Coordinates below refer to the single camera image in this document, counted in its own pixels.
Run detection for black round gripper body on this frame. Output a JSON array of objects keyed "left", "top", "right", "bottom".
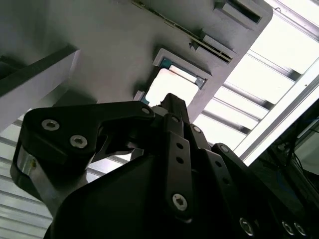
[{"left": 43, "top": 118, "right": 241, "bottom": 239}]

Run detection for silver CPU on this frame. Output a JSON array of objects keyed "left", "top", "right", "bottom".
[{"left": 139, "top": 57, "right": 207, "bottom": 109}]

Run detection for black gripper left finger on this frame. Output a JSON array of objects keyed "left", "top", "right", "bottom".
[{"left": 10, "top": 94, "right": 196, "bottom": 220}]

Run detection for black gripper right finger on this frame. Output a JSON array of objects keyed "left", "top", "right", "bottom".
[{"left": 176, "top": 94, "right": 311, "bottom": 239}]

